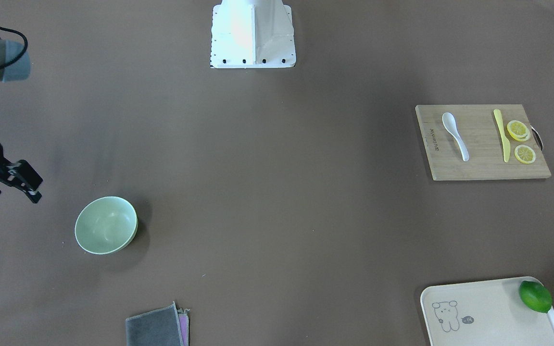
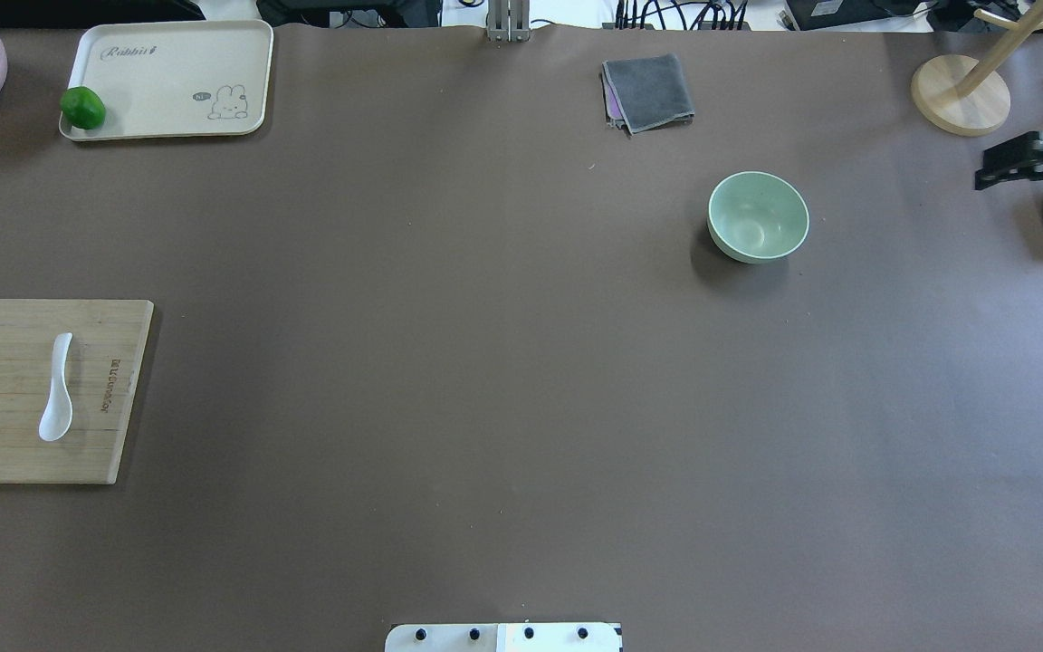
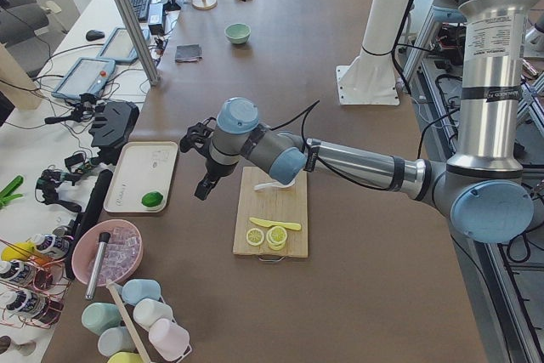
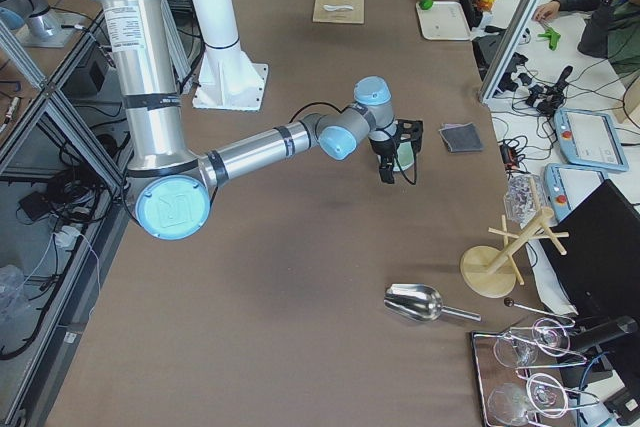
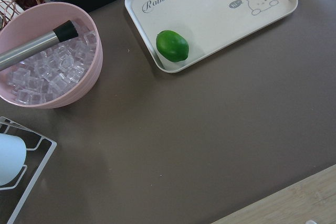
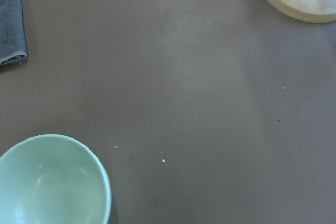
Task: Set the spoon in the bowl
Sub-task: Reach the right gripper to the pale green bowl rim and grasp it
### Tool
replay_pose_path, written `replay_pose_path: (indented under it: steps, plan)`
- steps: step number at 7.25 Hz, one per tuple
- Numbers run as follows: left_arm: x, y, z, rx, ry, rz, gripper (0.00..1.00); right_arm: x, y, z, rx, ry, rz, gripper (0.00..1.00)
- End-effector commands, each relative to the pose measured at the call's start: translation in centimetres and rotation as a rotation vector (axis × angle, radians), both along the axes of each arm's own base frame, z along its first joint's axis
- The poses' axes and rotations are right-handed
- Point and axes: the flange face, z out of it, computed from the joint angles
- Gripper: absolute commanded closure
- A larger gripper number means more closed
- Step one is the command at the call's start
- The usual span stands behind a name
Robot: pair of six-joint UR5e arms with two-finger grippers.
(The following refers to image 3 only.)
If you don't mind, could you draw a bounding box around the pink ice bowl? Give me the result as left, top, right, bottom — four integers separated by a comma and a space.
71, 219, 144, 286

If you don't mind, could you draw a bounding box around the green lime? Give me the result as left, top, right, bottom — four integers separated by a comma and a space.
141, 190, 164, 208

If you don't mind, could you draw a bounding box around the beige rabbit tray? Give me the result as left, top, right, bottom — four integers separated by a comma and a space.
104, 141, 179, 214

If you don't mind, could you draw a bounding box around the teal green plastic cup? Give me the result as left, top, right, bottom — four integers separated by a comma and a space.
81, 303, 122, 336

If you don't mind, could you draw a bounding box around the blue teach pendant near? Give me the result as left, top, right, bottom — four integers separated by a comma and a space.
52, 57, 116, 100

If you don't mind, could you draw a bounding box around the blue teach pendant far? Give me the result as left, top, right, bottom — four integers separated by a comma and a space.
97, 27, 138, 65

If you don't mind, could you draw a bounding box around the grey folded cloth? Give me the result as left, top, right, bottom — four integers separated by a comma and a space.
174, 44, 202, 63

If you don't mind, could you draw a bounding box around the yellow plastic knife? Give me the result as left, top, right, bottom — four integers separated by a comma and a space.
249, 217, 302, 231

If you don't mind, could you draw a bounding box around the copper wire bottle rack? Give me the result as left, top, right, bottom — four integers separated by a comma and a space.
1, 240, 71, 329

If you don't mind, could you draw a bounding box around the single lemon slice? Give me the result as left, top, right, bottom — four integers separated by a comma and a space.
246, 228, 265, 247

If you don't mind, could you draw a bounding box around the white ceramic spoon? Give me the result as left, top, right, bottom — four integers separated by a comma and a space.
253, 180, 295, 191

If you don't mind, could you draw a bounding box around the pale green plastic cup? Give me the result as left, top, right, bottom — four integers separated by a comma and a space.
133, 298, 174, 331

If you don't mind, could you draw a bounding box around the black computer mouse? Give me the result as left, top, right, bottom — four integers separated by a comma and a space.
85, 30, 105, 42

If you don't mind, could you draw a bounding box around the green bowl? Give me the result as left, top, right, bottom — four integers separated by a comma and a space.
224, 23, 252, 45

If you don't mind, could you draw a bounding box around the aluminium frame post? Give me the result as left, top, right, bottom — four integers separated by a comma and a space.
114, 0, 160, 86

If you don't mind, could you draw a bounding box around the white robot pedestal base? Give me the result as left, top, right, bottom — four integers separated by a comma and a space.
337, 0, 410, 105

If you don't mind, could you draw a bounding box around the light blue plastic cup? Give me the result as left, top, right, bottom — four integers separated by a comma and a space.
122, 279, 162, 306

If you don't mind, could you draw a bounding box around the metal muddler in bowl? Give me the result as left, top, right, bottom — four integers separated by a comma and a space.
84, 232, 111, 301

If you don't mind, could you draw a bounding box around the top stacked lemon slice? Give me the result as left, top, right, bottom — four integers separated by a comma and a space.
267, 225, 288, 238

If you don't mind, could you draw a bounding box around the pink plastic cup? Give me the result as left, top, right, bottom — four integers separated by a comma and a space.
148, 319, 190, 361

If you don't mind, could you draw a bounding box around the green plastic clamp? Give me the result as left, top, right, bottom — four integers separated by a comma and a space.
0, 175, 24, 207

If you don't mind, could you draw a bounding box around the bamboo cutting board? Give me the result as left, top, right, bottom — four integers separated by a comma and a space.
233, 167, 309, 258

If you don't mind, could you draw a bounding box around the blue teach pendant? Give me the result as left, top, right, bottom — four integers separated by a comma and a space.
97, 27, 138, 65
52, 57, 116, 100

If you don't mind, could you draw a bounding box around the blue grey plastic cup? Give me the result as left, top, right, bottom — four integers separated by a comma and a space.
98, 326, 136, 357

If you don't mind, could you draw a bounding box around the white wire cup rack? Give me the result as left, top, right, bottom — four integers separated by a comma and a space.
139, 298, 190, 361

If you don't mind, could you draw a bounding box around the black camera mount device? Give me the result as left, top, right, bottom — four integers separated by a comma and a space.
88, 101, 139, 166

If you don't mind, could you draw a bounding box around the yellow plastic cup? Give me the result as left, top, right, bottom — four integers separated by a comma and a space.
107, 351, 143, 363

